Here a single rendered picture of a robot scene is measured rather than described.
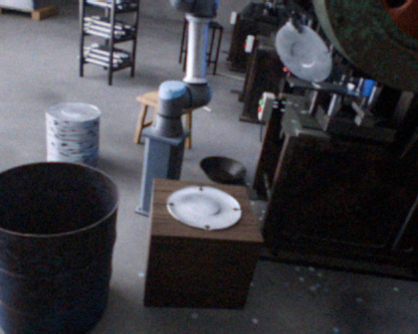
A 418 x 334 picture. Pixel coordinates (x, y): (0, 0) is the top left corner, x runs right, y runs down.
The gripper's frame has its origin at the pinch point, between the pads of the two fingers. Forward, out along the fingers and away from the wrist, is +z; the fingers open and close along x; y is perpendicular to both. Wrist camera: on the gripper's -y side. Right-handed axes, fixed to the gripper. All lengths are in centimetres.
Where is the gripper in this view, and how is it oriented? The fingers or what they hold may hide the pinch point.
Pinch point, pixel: (302, 30)
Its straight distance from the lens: 174.2
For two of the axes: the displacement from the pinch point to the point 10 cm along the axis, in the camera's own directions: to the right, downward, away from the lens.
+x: -5.6, 8.1, -1.9
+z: 3.2, 4.2, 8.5
